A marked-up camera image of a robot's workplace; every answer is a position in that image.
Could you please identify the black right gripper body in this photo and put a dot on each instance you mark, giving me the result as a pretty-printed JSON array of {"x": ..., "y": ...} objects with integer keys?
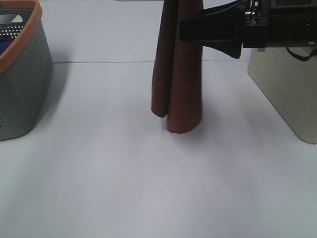
[{"x": 280, "y": 23}]

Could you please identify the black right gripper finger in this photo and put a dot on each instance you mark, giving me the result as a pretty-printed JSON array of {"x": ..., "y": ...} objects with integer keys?
[
  {"x": 222, "y": 30},
  {"x": 223, "y": 7}
]

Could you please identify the brown towel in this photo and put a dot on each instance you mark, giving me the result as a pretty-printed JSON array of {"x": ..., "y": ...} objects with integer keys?
[{"x": 177, "y": 73}]

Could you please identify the beige basket grey rim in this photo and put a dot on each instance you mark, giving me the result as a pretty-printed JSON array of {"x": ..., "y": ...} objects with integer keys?
[{"x": 291, "y": 87}]

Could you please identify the grey perforated basket orange rim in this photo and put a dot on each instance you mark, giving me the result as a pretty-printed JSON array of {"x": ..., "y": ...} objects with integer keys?
[{"x": 26, "y": 68}]

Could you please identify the blue cloth in basket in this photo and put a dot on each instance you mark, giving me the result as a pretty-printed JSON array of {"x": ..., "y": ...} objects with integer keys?
[{"x": 5, "y": 42}]

